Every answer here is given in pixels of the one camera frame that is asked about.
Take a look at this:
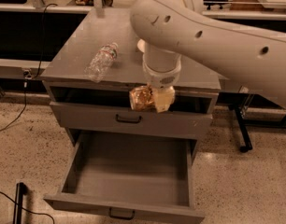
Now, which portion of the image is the black drawer handle lower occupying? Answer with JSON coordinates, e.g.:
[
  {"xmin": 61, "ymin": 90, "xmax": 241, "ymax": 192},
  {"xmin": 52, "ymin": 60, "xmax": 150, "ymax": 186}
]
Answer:
[{"xmin": 108, "ymin": 207, "xmax": 136, "ymax": 221}]

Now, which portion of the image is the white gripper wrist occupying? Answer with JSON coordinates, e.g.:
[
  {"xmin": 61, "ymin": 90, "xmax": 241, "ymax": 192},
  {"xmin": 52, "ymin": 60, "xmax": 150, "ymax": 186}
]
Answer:
[{"xmin": 143, "ymin": 61, "xmax": 181, "ymax": 113}]

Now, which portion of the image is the white paper bowl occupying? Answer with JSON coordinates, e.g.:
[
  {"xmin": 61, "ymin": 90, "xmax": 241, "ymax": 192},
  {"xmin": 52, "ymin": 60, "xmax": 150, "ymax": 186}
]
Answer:
[{"xmin": 137, "ymin": 39, "xmax": 145, "ymax": 53}]

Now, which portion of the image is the black drawer handle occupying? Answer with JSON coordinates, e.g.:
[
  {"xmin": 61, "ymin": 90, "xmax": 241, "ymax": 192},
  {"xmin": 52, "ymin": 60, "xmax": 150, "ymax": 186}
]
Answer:
[
  {"xmin": 115, "ymin": 114, "xmax": 142, "ymax": 124},
  {"xmin": 108, "ymin": 207, "xmax": 136, "ymax": 221}
]

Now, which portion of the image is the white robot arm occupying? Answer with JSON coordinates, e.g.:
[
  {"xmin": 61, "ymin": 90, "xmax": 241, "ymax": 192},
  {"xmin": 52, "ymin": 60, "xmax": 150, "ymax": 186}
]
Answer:
[{"xmin": 130, "ymin": 0, "xmax": 286, "ymax": 109}]

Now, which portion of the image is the grey drawer cabinet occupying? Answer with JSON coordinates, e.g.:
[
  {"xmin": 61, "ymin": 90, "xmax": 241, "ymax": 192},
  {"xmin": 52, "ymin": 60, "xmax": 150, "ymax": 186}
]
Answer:
[{"xmin": 42, "ymin": 8, "xmax": 220, "ymax": 143}]

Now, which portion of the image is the open grey bottom drawer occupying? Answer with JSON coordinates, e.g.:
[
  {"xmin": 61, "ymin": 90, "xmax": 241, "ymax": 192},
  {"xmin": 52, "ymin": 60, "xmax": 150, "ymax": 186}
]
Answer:
[{"xmin": 44, "ymin": 132, "xmax": 205, "ymax": 224}]

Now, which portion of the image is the black table leg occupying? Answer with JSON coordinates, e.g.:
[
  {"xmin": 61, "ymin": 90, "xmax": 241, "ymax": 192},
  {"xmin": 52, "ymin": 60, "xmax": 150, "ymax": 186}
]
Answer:
[{"xmin": 234, "ymin": 105, "xmax": 252, "ymax": 153}]

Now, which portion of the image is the clear plastic water bottle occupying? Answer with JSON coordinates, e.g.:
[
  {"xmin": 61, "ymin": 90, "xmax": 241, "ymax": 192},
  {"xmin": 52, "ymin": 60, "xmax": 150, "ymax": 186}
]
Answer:
[{"xmin": 84, "ymin": 42, "xmax": 118, "ymax": 83}]

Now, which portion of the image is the black cable on left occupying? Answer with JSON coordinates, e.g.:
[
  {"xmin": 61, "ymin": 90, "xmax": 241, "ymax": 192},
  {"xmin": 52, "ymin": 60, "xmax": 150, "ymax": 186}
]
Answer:
[{"xmin": 0, "ymin": 3, "xmax": 58, "ymax": 134}]

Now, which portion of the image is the black drawer handle upper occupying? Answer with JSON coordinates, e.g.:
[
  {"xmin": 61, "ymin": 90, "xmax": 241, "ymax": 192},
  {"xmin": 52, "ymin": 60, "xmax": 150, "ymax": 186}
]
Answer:
[{"xmin": 115, "ymin": 114, "xmax": 142, "ymax": 124}]

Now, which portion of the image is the orange soda can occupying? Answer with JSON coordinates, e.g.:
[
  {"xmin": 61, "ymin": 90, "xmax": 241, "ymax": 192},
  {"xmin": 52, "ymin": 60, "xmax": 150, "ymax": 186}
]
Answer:
[{"xmin": 129, "ymin": 85, "xmax": 155, "ymax": 111}]

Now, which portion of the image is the black stand bottom left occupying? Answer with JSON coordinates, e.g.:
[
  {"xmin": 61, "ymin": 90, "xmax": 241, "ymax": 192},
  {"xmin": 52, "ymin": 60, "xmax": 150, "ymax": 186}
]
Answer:
[{"xmin": 12, "ymin": 182, "xmax": 27, "ymax": 224}]

